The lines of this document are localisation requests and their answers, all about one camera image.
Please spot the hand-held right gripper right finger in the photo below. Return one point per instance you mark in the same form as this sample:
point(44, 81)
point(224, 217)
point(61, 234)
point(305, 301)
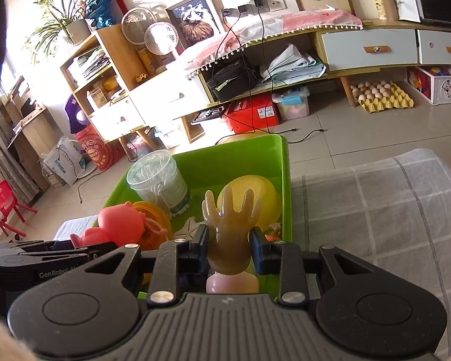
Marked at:
point(257, 250)

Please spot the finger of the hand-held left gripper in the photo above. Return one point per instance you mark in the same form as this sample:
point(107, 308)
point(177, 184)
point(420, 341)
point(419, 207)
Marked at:
point(60, 249)

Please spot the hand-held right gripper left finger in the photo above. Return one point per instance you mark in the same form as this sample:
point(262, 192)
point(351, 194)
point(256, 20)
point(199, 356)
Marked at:
point(203, 241)

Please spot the tan rubber hand toy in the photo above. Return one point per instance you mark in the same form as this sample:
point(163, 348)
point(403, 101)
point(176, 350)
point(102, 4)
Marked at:
point(229, 240)

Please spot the pink rubber duck toy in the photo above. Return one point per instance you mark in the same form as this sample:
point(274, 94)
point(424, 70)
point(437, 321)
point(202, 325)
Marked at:
point(116, 222)

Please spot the orange round lid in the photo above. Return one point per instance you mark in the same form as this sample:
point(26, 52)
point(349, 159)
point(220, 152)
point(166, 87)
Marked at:
point(150, 207)

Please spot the green plastic tray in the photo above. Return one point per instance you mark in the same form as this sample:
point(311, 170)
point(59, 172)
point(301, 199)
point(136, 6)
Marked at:
point(248, 158)

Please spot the person's left forearm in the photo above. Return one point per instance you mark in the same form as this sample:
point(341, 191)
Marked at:
point(0, 338)

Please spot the pale pink cylinder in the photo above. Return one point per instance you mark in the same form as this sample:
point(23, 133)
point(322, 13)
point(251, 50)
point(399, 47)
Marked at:
point(231, 284)

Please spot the small yellow bowl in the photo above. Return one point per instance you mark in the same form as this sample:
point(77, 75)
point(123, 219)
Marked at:
point(263, 195)

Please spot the clear cotton swab container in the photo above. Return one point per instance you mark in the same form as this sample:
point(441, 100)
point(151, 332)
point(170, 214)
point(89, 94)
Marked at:
point(158, 184)

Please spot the red plastic chair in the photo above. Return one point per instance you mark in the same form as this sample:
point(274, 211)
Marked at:
point(3, 195)

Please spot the white shopping bag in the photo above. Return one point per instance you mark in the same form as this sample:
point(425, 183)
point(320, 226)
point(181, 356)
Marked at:
point(64, 161)

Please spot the red printed bag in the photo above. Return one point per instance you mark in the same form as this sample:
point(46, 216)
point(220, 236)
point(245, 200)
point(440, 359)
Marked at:
point(97, 150)

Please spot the grey checked tablecloth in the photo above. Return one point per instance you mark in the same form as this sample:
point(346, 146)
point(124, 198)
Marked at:
point(360, 214)

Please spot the wooden side desk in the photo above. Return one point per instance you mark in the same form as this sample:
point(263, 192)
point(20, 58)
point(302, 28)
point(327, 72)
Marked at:
point(26, 135)

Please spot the black flat box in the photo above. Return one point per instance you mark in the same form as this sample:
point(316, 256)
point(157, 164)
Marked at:
point(206, 114)

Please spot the purple object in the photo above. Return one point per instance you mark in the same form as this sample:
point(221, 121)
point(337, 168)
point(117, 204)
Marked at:
point(73, 112)

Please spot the red box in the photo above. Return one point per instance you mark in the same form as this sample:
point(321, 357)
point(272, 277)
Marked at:
point(251, 112)

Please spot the clear lidded storage box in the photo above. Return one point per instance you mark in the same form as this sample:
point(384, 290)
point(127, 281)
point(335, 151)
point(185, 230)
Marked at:
point(291, 105)

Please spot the small cardboard box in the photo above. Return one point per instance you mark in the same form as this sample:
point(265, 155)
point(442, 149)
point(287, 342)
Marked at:
point(97, 97)

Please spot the black bag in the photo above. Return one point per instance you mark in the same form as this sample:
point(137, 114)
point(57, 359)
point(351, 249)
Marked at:
point(229, 79)

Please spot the yellow ball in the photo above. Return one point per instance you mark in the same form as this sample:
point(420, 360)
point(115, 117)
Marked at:
point(109, 83)

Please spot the yellow toy car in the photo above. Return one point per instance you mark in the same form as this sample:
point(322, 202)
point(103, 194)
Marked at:
point(141, 78)

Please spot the pile of pale plastic bags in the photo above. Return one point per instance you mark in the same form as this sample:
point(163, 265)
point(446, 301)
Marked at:
point(293, 66)

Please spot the stack of papers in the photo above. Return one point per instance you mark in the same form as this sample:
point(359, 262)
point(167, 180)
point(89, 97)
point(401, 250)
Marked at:
point(92, 64)

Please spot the yellow tall box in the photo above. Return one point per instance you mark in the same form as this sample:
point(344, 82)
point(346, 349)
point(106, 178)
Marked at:
point(148, 61)

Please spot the yellow egg tray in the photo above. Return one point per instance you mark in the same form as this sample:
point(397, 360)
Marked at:
point(379, 96)

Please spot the wooden shelf unit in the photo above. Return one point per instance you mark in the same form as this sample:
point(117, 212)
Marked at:
point(116, 52)

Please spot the white round fan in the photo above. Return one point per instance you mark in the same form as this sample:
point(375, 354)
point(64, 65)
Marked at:
point(161, 39)

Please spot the potted green plant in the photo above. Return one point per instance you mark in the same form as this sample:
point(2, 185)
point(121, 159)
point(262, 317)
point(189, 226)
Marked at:
point(79, 30)

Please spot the framed raccoon picture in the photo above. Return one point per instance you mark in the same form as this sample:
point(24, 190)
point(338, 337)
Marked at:
point(195, 18)

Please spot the beige round fan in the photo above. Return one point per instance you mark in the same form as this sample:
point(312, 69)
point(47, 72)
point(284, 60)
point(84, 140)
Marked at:
point(135, 22)

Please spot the low wooden console cabinet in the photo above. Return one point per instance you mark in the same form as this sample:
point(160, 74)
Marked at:
point(368, 49)

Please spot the pink tasselled cloth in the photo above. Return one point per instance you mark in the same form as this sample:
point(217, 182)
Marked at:
point(323, 18)

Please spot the blue glittery figure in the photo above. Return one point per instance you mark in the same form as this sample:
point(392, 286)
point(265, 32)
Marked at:
point(101, 11)

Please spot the white patterned crate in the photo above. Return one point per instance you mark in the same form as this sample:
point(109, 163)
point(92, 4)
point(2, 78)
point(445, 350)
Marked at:
point(443, 88)

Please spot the beige printed paper cup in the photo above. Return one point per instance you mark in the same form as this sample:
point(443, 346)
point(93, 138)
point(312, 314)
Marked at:
point(379, 3)

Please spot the wall power sockets with chargers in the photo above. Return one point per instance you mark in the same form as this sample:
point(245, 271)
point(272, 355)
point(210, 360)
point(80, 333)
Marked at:
point(274, 3)

